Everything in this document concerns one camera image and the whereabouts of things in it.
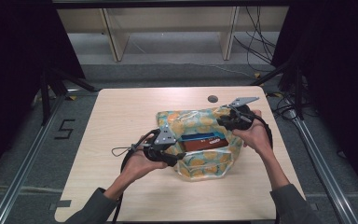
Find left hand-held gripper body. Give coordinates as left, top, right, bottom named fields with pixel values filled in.
left=143, top=124, right=177, bottom=164

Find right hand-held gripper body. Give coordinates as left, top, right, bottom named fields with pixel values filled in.
left=226, top=96, right=260, bottom=132

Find orange circle print tote bag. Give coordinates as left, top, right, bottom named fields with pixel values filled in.
left=155, top=106, right=245, bottom=182

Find person's right hand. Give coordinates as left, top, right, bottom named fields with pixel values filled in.
left=231, top=109, right=273, bottom=157

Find person's left hand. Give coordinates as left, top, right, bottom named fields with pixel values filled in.
left=120, top=133, right=169, bottom=186

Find dark red flat box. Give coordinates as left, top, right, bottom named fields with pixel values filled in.
left=181, top=138, right=230, bottom=153

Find blue flat box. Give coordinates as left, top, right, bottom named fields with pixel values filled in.
left=179, top=132, right=227, bottom=144

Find black metal stand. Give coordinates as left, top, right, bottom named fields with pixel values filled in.
left=251, top=57, right=306, bottom=121
left=39, top=66, right=98, bottom=126

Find light wooden shelf unit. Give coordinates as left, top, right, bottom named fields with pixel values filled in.
left=55, top=6, right=290, bottom=62

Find black curtain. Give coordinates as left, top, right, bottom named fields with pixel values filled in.
left=0, top=0, right=86, bottom=185
left=271, top=0, right=358, bottom=202

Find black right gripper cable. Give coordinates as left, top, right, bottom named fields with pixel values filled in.
left=245, top=111, right=275, bottom=150

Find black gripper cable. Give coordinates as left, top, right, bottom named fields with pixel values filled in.
left=245, top=111, right=275, bottom=150
left=111, top=129, right=158, bottom=224

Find thin grey lanyard loop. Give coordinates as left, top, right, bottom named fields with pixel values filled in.
left=111, top=144, right=138, bottom=158

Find thin white floor cable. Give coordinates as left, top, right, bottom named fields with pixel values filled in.
left=130, top=40, right=256, bottom=78

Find black floor cables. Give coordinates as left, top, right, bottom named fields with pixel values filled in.
left=265, top=90, right=320, bottom=123

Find hanging black cable bundle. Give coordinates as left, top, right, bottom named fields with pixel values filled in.
left=233, top=6, right=277, bottom=65

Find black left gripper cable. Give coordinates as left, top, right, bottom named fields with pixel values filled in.
left=111, top=129, right=158, bottom=224

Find aluminium floor rail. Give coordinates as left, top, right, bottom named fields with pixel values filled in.
left=287, top=102, right=358, bottom=224
left=0, top=91, right=68, bottom=224

